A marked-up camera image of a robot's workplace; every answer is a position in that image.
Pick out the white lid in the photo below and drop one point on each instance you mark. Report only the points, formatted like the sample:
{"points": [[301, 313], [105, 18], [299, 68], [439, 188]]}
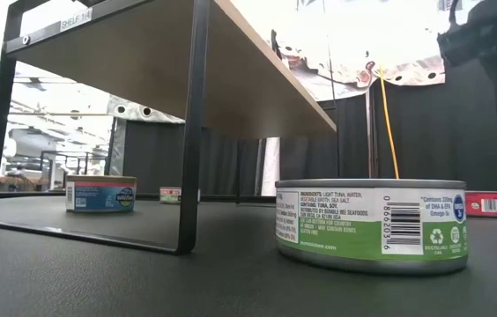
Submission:
{"points": [[488, 204]]}

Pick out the blue Wild Planet salmon can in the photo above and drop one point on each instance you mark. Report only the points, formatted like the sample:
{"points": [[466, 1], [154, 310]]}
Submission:
{"points": [[98, 198]]}

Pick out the wooden shelf black metal legs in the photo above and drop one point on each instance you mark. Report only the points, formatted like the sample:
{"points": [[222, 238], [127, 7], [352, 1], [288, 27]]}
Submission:
{"points": [[143, 53]]}

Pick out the black curtain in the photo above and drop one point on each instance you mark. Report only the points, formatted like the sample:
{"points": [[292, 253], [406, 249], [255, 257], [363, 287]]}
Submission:
{"points": [[156, 154], [451, 145]]}

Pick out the silver backdrop sheet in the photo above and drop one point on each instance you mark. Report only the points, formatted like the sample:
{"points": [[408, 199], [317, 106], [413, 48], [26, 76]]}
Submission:
{"points": [[411, 70], [133, 112]]}

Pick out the pale metal pole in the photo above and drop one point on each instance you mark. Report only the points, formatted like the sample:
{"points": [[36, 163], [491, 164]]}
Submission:
{"points": [[368, 132]]}

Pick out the black backdrop clamp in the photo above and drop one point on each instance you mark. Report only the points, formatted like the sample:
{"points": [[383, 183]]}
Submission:
{"points": [[276, 46]]}

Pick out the grey metal post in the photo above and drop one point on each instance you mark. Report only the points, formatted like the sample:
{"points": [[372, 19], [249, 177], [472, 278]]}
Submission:
{"points": [[119, 145]]}

